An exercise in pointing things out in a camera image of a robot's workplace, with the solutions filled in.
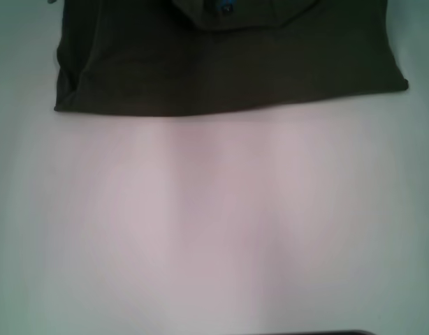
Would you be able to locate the dark green printed t-shirt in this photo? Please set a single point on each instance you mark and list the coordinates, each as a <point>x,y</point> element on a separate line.
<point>218,70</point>

